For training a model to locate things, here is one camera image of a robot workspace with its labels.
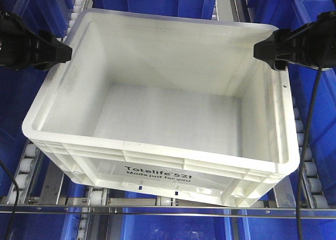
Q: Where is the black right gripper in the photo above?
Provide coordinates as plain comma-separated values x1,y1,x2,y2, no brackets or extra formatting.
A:
254,11,335,70

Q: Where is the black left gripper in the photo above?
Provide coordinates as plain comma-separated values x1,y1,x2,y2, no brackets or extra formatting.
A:
1,11,72,71

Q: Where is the white plastic tote bin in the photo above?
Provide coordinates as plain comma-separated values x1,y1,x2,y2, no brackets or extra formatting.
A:
22,8,299,207

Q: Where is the rear blue bin right shelf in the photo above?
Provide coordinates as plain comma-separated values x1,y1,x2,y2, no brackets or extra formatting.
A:
92,0,216,19

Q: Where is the left white roller track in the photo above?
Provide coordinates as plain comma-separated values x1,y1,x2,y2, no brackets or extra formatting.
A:
6,143,40,205

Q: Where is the white roller track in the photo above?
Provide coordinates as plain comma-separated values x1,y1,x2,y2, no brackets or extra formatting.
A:
292,97,329,209
6,143,40,205

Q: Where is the right white roller track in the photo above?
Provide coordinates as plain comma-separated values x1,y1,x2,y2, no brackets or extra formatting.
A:
292,97,329,209

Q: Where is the black right cable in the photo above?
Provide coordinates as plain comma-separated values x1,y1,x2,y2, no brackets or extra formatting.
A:
295,66,323,240

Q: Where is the black cable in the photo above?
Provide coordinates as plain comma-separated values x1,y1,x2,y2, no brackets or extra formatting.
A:
0,160,20,240
295,66,323,240

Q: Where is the black left cable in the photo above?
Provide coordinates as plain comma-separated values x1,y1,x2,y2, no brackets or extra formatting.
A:
0,160,20,240

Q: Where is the steel front shelf rail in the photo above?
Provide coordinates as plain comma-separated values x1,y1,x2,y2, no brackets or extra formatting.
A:
0,204,336,220

